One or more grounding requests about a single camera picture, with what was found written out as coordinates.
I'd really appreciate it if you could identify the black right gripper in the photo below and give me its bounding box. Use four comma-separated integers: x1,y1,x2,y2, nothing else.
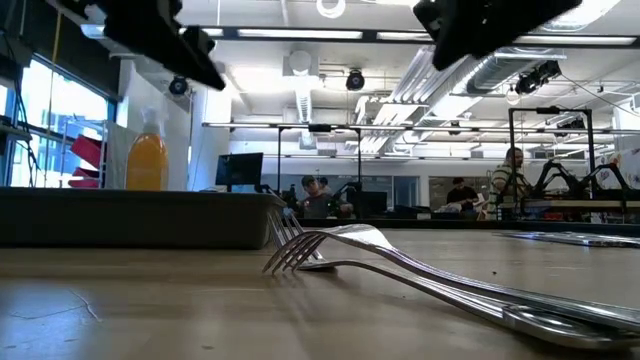
413,0,584,71

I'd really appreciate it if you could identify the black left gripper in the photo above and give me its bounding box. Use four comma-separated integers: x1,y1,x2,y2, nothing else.
47,0,226,92

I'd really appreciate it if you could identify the grey plastic cutlery tray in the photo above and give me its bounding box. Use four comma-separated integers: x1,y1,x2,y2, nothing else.
0,187,287,250

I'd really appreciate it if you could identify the silver metal table knife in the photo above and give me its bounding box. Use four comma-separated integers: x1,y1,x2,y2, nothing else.
519,234,640,250
494,230,601,242

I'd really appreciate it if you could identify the silver metal fork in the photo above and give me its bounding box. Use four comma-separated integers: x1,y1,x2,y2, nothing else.
261,223,640,334
266,207,640,351

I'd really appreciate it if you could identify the black ceiling spotlight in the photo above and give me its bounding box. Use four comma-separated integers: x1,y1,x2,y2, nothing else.
167,74,191,97
513,59,563,97
345,68,367,93

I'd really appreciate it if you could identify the white LED light bar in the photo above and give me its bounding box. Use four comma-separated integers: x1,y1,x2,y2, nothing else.
237,28,364,41
513,34,639,47
376,30,434,42

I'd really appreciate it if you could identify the orange liquid spray bottle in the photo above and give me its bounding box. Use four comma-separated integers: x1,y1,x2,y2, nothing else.
124,104,170,193

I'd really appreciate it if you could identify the black computer monitor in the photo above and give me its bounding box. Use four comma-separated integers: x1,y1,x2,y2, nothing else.
214,152,265,194

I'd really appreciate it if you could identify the grey cover sheet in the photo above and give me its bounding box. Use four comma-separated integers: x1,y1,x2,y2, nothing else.
106,121,129,190

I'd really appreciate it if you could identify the wooden work table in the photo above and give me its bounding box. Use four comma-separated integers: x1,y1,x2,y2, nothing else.
519,198,640,211

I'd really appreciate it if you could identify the silver ventilation duct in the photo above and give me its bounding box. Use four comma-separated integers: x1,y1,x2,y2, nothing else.
464,47,569,97

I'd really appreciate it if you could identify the black metal rig frame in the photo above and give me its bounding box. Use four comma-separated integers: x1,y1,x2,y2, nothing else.
507,105,597,222

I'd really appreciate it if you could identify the metal wire shelf rack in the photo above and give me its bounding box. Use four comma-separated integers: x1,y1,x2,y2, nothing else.
59,117,109,190

